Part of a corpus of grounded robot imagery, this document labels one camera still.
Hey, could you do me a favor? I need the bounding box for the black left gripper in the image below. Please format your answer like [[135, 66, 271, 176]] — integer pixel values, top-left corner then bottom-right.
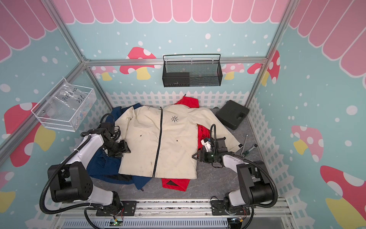
[[101, 138, 131, 158]]

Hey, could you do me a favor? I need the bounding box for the blue jacket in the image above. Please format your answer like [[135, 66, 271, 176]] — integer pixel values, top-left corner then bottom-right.
[[86, 103, 151, 190]]

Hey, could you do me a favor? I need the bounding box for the beige jacket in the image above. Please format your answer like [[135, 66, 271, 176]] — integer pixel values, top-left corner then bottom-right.
[[115, 105, 239, 179]]

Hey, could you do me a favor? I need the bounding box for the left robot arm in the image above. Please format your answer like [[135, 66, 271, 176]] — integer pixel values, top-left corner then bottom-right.
[[39, 113, 130, 217]]

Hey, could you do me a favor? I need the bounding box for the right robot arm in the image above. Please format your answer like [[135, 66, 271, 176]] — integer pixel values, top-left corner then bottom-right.
[[192, 124, 279, 218]]

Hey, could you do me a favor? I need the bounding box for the red jacket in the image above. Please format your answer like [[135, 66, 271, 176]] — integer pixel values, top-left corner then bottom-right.
[[156, 96, 211, 191]]

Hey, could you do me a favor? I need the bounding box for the black plastic tool case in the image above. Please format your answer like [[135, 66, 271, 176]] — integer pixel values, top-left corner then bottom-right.
[[215, 100, 250, 130]]

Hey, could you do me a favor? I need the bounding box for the clear plastic bag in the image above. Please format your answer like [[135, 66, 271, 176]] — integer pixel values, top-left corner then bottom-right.
[[45, 80, 95, 128]]

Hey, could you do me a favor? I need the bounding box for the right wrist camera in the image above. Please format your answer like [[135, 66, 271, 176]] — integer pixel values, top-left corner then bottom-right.
[[201, 138, 213, 152]]

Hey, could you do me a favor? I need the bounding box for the green handled ratchet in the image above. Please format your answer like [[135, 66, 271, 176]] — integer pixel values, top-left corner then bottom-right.
[[241, 144, 258, 157]]

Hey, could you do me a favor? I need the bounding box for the white wire basket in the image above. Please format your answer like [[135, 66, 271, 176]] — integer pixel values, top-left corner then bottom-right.
[[30, 78, 97, 133]]

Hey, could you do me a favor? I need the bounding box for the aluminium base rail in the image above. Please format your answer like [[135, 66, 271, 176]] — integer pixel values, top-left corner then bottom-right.
[[51, 198, 296, 229]]

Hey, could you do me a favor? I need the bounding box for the black wire mesh basket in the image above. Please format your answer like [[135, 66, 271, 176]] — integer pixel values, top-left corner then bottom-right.
[[162, 53, 223, 87]]

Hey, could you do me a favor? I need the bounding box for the horizontal aluminium frame bar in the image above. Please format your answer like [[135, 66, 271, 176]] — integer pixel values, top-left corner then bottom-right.
[[86, 57, 267, 67]]

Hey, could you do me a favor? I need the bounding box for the aluminium frame post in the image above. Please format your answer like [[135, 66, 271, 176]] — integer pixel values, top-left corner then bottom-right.
[[41, 0, 115, 109]]

